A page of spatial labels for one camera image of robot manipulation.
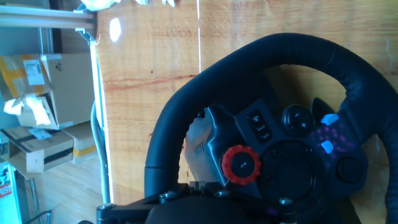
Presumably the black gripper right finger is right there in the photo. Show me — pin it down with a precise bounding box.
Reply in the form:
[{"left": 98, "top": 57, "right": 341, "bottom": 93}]
[{"left": 203, "top": 182, "right": 298, "bottom": 224}]

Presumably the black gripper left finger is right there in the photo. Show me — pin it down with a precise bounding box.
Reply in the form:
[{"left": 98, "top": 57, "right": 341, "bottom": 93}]
[{"left": 95, "top": 182, "right": 195, "bottom": 224}]

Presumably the black steering wheel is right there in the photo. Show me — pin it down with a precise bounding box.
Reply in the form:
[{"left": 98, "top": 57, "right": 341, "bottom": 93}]
[{"left": 144, "top": 32, "right": 398, "bottom": 224}]

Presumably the yellow-taped cardboard box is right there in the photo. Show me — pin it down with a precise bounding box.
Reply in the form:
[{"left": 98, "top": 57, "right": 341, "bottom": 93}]
[{"left": 63, "top": 121, "right": 97, "bottom": 165}]

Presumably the large plain cardboard box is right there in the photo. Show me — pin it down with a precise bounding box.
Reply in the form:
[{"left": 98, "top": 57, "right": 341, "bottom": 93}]
[{"left": 17, "top": 52, "right": 96, "bottom": 131}]

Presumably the wooden board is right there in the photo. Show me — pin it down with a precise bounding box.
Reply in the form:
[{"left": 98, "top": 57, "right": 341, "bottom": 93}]
[{"left": 96, "top": 0, "right": 398, "bottom": 224}]

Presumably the torn labelled cardboard box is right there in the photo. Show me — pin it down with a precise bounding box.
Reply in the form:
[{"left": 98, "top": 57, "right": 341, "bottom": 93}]
[{"left": 0, "top": 54, "right": 53, "bottom": 105}]

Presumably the aluminium frame rail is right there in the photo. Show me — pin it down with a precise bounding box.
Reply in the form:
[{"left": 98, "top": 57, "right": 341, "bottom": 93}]
[{"left": 0, "top": 4, "right": 97, "bottom": 30}]

